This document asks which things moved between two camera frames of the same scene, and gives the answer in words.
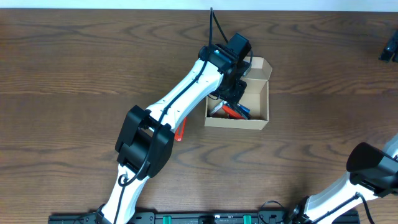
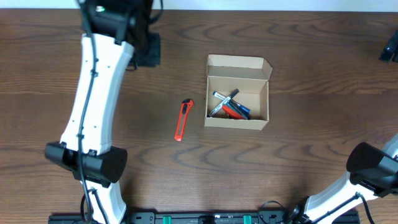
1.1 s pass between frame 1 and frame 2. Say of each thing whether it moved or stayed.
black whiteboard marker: stayed
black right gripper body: stayed
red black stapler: stayed
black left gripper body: moved
